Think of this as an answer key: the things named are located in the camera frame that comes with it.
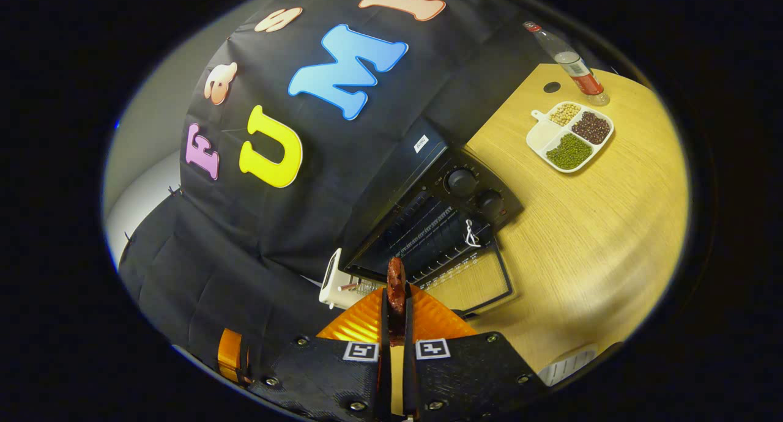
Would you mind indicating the black electric oven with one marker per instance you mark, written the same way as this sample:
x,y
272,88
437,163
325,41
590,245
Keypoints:
x,y
404,183

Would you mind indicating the white toaster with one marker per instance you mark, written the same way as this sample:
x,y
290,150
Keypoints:
x,y
333,281

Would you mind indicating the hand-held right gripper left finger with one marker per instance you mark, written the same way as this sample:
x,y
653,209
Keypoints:
x,y
385,324

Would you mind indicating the clear plastic bottle red label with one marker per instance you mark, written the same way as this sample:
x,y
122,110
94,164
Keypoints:
x,y
572,64

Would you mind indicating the white divided tray of beans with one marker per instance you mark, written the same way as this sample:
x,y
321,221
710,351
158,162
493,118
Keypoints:
x,y
570,137

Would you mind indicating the small white plate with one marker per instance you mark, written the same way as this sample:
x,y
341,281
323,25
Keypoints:
x,y
566,366

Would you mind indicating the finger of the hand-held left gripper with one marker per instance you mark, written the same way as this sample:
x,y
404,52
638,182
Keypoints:
x,y
229,355

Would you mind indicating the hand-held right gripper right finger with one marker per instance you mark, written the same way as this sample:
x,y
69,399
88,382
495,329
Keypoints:
x,y
408,324

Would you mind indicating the brown grilled meat slice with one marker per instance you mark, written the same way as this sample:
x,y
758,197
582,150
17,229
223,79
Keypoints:
x,y
396,287

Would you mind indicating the pink and white stick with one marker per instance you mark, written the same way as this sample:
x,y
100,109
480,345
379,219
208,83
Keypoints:
x,y
347,285

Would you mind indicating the black backdrop cloth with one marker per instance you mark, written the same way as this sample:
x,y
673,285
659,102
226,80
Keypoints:
x,y
244,238

